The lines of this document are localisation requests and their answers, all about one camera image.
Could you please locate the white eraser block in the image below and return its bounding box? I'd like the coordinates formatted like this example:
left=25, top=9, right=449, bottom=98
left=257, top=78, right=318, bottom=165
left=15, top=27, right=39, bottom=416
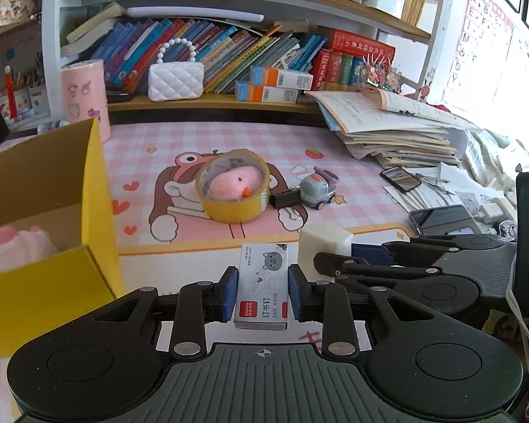
left=297, top=222, right=353, bottom=281

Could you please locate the red dictionary book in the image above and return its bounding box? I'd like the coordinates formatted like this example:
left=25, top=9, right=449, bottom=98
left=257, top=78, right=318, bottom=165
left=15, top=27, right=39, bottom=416
left=329, top=30, right=396, bottom=64

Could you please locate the pink cartoon cylinder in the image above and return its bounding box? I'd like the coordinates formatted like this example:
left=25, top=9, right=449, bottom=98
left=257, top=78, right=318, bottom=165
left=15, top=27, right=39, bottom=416
left=61, top=59, right=110, bottom=142

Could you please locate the black binder clip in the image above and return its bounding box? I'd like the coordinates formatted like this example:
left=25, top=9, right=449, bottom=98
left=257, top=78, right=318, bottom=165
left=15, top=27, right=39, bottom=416
left=269, top=188, right=301, bottom=209

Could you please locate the orange blue box upper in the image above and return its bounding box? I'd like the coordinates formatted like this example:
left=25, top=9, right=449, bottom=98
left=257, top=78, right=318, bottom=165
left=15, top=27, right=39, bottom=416
left=249, top=66, right=313, bottom=91

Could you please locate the orange blue box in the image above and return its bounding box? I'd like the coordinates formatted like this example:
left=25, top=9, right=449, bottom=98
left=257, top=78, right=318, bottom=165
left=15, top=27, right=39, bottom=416
left=249, top=66, right=313, bottom=91
left=235, top=81, right=300, bottom=104

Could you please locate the yellow tape roll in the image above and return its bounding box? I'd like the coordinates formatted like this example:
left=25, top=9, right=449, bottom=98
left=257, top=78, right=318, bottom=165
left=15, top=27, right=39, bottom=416
left=196, top=149, right=270, bottom=223

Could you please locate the row of leaning books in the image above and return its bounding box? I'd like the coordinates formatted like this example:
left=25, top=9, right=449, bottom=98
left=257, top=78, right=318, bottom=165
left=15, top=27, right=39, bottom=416
left=65, top=18, right=330, bottom=96

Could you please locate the red figurine pen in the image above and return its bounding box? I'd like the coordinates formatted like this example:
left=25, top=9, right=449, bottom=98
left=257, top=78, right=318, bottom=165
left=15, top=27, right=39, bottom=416
left=4, top=64, right=18, bottom=120

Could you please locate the yellow cardboard box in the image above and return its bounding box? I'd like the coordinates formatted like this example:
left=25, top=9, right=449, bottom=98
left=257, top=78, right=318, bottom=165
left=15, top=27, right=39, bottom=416
left=0, top=119, right=125, bottom=358

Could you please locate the white quilted handbag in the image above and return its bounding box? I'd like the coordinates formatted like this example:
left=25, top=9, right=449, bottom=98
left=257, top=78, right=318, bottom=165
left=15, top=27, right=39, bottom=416
left=148, top=37, right=204, bottom=102

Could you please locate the pink chick plush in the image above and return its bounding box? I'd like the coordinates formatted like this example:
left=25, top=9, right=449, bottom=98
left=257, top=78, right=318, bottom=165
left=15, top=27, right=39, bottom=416
left=206, top=165, right=263, bottom=202

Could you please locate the black smartphone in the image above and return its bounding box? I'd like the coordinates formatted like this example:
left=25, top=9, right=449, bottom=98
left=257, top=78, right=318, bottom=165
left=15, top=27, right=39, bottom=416
left=380, top=167, right=421, bottom=193

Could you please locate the orange blue box lower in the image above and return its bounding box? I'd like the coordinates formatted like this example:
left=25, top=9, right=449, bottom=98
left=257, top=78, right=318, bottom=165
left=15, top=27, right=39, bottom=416
left=235, top=81, right=300, bottom=104

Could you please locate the pink cartoon table mat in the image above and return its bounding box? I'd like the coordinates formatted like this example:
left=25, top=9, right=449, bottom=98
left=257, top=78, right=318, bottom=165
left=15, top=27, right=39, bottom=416
left=0, top=120, right=424, bottom=423

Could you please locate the small glue bottle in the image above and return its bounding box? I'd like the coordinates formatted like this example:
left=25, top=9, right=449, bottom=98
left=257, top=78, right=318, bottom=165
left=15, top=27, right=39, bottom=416
left=37, top=119, right=69, bottom=135

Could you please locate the staples box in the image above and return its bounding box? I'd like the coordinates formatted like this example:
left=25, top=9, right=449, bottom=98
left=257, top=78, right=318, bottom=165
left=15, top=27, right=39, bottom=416
left=234, top=244, right=288, bottom=330

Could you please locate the stack of papers and books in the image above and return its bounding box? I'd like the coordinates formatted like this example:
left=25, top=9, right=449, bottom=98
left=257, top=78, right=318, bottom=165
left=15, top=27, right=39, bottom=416
left=306, top=89, right=476, bottom=168

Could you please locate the pink plush paw toy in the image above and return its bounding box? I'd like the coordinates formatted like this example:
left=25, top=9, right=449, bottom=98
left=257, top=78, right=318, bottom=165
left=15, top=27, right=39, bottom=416
left=0, top=225, right=58, bottom=273

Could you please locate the white bookshelf unit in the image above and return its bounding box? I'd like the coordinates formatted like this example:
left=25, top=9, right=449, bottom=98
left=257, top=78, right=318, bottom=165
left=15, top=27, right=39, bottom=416
left=41, top=0, right=453, bottom=118

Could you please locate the small toy truck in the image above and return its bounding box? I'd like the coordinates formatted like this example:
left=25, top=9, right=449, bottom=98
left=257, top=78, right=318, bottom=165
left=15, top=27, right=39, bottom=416
left=299, top=166, right=339, bottom=210

